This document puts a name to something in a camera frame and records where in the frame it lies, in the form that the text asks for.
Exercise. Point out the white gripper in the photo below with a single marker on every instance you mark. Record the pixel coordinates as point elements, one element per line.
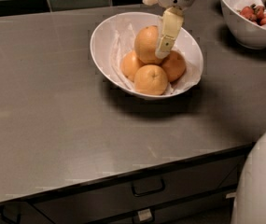
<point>172,21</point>

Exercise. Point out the orange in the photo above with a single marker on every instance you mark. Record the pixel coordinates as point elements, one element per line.
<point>130,64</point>
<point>151,80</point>
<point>174,65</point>
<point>145,45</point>

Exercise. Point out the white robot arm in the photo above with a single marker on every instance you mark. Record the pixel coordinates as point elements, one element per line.
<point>249,205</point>

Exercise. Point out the white oval bowl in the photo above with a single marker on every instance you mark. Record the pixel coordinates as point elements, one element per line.
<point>103,41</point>

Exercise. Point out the white paper liner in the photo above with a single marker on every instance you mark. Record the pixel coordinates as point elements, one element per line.
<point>177,73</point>

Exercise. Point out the red strawberries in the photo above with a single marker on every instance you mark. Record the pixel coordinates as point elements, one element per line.
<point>254,13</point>

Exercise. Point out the dark upper drawer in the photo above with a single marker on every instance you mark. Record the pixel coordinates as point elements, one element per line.
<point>163,197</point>

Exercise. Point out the white drawer label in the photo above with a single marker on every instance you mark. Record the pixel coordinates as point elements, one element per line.
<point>144,215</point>

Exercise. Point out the black drawer handle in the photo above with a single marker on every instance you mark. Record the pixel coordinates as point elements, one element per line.
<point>147,186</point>
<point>10,215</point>

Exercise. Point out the black left drawer handle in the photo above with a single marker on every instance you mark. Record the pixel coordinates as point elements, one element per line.
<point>10,215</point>

